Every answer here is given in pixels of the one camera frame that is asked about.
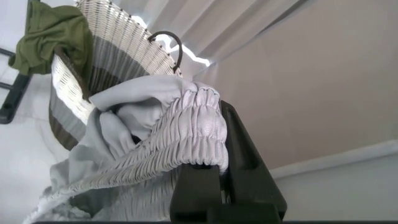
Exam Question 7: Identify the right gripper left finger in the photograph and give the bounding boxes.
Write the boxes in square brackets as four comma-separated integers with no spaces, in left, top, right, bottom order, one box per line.
[169,163,223,222]

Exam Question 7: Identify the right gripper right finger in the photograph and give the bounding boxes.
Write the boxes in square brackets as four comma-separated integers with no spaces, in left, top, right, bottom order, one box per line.
[220,100,287,220]

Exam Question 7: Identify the pale grey shorts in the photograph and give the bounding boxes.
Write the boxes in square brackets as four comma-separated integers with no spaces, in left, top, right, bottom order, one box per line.
[23,74,229,223]

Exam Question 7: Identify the white laundry basket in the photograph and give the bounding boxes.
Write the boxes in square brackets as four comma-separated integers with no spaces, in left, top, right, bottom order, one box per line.
[48,0,184,152]

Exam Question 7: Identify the black clothes rack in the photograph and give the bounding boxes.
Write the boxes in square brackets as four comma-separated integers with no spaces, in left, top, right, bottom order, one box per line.
[0,0,41,125]

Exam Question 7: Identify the white curtain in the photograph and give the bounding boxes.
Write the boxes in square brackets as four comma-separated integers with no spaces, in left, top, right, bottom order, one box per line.
[111,0,312,68]

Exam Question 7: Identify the olive green garment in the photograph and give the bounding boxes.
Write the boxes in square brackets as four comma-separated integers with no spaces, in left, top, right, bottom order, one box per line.
[8,1,94,82]

